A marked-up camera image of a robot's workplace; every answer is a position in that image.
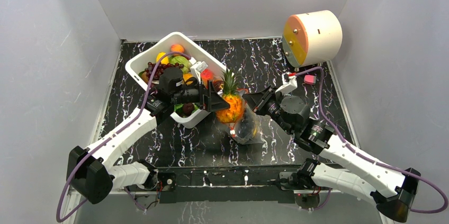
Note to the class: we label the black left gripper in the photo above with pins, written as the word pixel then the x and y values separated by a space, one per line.
pixel 214 102

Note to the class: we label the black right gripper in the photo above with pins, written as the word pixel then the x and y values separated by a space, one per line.
pixel 264 101

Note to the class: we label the orange toy pineapple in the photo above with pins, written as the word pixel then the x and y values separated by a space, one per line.
pixel 231 96

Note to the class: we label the dark blue toy grapes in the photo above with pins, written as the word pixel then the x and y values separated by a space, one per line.
pixel 246 130

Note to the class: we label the clear zip top bag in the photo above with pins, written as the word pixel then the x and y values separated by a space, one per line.
pixel 247 113

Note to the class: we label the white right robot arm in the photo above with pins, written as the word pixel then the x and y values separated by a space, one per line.
pixel 391 192

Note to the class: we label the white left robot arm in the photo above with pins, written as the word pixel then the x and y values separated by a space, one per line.
pixel 92 172

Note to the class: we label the dark purple toy fruit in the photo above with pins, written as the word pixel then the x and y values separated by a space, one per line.
pixel 218 85

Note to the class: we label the dark red toy mangosteen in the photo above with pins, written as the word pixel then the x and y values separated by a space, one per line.
pixel 187 109

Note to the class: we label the red toy peach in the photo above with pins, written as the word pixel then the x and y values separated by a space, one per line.
pixel 207 76

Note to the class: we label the green toy cabbage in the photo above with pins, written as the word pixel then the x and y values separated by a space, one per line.
pixel 182 63

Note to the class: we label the pink eraser block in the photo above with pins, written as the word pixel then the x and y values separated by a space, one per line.
pixel 310 79

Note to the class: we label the white plastic bin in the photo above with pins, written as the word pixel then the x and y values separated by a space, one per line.
pixel 151 61

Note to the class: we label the yellow toy lemon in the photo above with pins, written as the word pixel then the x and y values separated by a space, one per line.
pixel 162 58

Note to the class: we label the orange toy fruit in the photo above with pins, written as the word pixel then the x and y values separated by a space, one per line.
pixel 177 49

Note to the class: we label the red toy grapes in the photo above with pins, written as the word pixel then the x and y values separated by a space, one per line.
pixel 146 74

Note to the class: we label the white cylinder drum toy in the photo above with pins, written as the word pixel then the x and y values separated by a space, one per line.
pixel 311 38

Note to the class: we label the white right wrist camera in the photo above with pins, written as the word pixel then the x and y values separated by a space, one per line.
pixel 289 81

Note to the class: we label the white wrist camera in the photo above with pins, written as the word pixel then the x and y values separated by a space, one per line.
pixel 197 68
pixel 289 81

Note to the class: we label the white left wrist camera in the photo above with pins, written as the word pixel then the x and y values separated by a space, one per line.
pixel 197 68

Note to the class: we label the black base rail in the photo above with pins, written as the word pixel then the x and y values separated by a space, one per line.
pixel 277 183

